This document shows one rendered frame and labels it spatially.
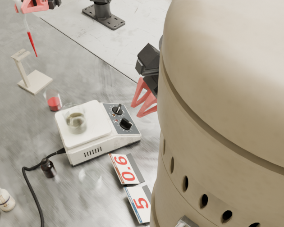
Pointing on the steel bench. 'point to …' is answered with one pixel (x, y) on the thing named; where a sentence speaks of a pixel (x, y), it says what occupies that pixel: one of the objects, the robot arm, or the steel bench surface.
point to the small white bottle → (2, 198)
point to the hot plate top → (104, 129)
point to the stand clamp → (185, 222)
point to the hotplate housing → (98, 144)
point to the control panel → (120, 119)
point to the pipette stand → (37, 77)
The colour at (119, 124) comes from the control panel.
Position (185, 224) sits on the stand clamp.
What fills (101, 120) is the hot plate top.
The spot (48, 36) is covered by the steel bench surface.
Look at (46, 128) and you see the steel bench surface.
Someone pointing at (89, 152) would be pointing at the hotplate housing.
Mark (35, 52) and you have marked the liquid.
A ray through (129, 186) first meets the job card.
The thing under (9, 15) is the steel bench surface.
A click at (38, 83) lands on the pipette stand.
